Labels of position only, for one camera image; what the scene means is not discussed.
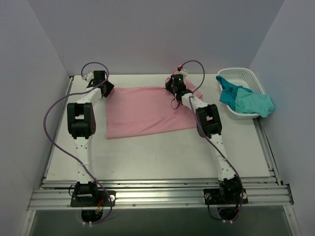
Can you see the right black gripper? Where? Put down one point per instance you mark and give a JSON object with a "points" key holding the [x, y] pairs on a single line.
{"points": [[171, 86]]}

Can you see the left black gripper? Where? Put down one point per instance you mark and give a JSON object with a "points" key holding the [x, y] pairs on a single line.
{"points": [[109, 87]]}

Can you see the pink t shirt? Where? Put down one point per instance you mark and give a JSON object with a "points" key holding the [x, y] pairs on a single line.
{"points": [[139, 111]]}

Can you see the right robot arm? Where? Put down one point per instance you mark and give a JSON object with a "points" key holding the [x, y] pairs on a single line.
{"points": [[209, 127]]}

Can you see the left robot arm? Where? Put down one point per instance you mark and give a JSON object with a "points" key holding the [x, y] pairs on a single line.
{"points": [[81, 126]]}

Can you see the white plastic basket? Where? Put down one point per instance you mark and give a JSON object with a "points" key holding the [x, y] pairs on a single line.
{"points": [[241, 77]]}

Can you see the teal t shirt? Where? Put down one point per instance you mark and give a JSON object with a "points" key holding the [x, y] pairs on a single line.
{"points": [[243, 100]]}

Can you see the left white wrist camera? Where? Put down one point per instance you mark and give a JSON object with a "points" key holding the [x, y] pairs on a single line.
{"points": [[88, 77]]}

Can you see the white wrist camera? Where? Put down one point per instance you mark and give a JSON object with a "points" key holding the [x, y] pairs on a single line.
{"points": [[88, 77], [182, 70]]}

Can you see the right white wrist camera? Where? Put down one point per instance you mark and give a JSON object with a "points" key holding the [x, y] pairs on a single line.
{"points": [[182, 70]]}

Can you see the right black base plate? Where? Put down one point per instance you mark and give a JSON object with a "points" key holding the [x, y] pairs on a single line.
{"points": [[211, 196]]}

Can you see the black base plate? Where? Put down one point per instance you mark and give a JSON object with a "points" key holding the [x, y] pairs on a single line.
{"points": [[211, 196], [88, 200]]}

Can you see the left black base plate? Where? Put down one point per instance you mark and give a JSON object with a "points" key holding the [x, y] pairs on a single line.
{"points": [[88, 200]]}

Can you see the aluminium mounting rail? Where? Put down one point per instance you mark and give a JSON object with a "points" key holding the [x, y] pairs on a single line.
{"points": [[165, 193]]}

